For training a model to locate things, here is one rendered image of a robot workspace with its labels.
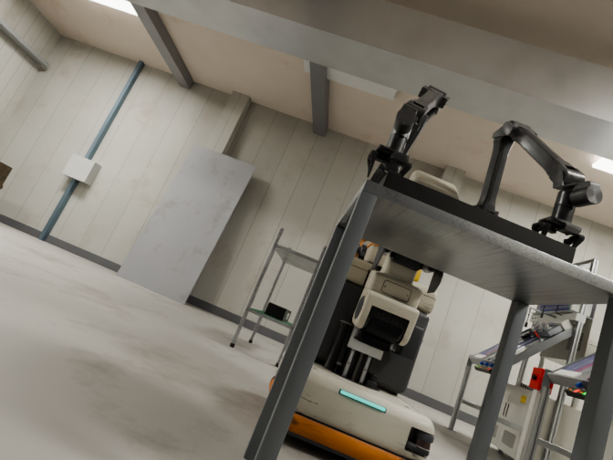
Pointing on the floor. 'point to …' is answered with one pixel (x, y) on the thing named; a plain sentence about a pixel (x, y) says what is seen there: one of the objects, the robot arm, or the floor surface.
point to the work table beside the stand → (449, 256)
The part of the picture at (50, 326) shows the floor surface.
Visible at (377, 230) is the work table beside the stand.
